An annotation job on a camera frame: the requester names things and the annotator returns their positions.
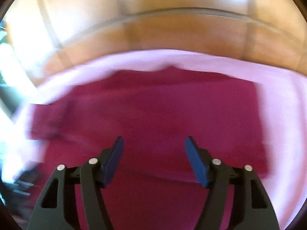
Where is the crimson red garment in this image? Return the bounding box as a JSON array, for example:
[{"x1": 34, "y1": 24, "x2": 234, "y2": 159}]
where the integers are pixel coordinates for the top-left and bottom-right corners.
[{"x1": 30, "y1": 67, "x2": 268, "y2": 229}]

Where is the pink bed sheet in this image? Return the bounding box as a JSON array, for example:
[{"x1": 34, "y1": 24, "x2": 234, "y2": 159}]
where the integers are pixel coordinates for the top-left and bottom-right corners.
[{"x1": 1, "y1": 50, "x2": 306, "y2": 229}]

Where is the wooden wardrobe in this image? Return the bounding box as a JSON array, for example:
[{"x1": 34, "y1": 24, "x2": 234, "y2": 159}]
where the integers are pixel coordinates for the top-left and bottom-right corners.
[{"x1": 1, "y1": 0, "x2": 306, "y2": 85}]

